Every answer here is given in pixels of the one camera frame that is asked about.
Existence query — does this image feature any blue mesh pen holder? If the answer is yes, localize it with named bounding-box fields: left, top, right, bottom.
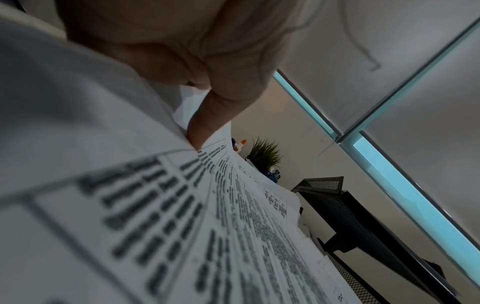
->
left=260, top=166, right=283, bottom=184

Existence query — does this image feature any person's left hand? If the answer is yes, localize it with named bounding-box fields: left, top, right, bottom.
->
left=53, top=0, right=305, bottom=149

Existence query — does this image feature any paper stack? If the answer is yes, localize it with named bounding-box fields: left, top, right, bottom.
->
left=0, top=6, right=361, bottom=304

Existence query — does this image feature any black mesh paper tray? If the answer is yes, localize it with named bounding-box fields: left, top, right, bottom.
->
left=290, top=176, right=463, bottom=304

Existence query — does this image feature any blind pull chain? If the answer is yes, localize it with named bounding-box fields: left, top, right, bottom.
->
left=316, top=18, right=480, bottom=157

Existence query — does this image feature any green potted plant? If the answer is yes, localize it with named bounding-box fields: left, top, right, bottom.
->
left=245, top=137, right=284, bottom=171

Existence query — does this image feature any grey roller blind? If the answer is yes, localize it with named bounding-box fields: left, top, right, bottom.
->
left=279, top=0, right=480, bottom=134
left=363, top=29, right=480, bottom=238

